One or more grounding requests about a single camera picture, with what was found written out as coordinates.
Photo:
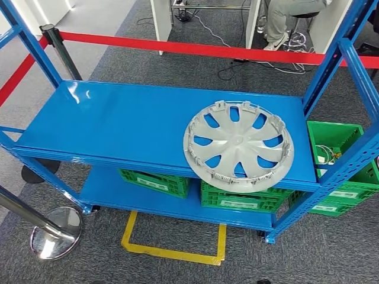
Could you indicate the blue metal shelf rack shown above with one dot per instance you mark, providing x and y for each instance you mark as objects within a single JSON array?
[{"x": 118, "y": 121}]

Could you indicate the silver wheel hubcap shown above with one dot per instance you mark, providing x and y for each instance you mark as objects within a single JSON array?
[{"x": 236, "y": 145}]

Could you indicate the long red barrier belt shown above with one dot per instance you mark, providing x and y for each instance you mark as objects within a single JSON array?
[{"x": 177, "y": 49}]

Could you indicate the white desk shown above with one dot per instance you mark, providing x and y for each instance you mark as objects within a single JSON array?
[
  {"x": 161, "y": 23},
  {"x": 328, "y": 27}
]

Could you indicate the black power strip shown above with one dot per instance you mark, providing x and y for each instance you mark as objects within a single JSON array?
[{"x": 182, "y": 16}]

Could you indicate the person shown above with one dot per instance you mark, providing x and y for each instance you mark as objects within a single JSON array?
[{"x": 281, "y": 19}]

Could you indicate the chrome base stool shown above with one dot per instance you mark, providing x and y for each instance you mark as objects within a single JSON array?
[{"x": 296, "y": 39}]

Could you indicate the black office chair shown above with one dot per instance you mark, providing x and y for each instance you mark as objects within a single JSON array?
[{"x": 368, "y": 49}]

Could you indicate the thin black post stanchion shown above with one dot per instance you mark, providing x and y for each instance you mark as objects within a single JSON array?
[{"x": 38, "y": 172}]

